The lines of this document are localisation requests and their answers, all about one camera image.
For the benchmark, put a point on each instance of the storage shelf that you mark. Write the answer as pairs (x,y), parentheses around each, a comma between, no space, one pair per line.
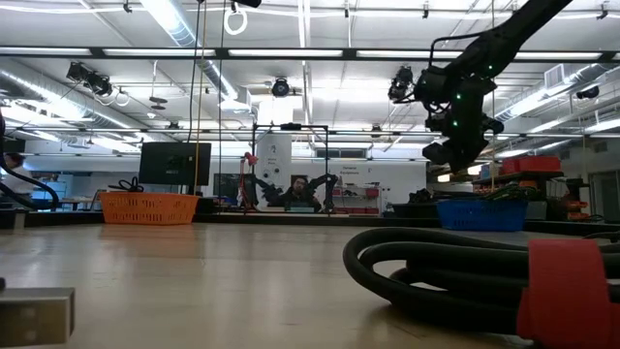
(518,175)

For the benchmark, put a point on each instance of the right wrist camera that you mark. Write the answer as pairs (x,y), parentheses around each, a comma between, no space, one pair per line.
(438,152)

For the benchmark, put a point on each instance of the large black monitor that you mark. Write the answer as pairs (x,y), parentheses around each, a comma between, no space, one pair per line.
(174,165)

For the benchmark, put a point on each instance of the silver ventilation duct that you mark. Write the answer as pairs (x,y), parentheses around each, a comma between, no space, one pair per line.
(72,109)
(213,72)

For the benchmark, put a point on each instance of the black bag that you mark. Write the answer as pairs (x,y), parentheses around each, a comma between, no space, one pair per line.
(424,196)

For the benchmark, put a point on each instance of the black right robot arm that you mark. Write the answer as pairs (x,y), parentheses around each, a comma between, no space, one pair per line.
(508,39)

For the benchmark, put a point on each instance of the red desk lamp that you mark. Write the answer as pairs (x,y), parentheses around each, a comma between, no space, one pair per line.
(251,158)

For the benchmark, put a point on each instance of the silver metal plug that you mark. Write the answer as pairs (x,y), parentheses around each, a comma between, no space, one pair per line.
(34,317)

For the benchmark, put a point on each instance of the red storage bin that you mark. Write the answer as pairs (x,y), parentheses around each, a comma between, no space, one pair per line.
(533,165)

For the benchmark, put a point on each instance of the black overhead beam with lights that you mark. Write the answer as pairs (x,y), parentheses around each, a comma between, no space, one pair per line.
(223,53)

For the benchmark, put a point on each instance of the black background robot arm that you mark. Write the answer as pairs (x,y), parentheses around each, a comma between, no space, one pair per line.
(264,191)
(329,186)

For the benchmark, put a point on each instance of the blue plastic basket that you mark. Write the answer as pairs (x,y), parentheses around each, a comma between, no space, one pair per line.
(484,218)

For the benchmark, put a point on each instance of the black aluminium table frame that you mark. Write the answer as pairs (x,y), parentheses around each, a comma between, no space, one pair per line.
(290,219)

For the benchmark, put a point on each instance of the black tray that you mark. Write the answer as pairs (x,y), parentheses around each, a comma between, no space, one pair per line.
(414,211)

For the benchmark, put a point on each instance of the black ceiling spotlight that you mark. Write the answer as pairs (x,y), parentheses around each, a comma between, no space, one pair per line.
(97,83)
(280,88)
(399,87)
(588,92)

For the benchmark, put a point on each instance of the white shelf with red bins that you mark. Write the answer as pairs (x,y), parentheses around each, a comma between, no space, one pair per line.
(372,193)

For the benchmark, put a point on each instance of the orange plastic basket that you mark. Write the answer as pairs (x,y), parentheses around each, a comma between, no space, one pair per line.
(145,211)

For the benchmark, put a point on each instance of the black tube stand frame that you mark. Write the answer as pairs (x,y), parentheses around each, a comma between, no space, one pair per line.
(290,127)

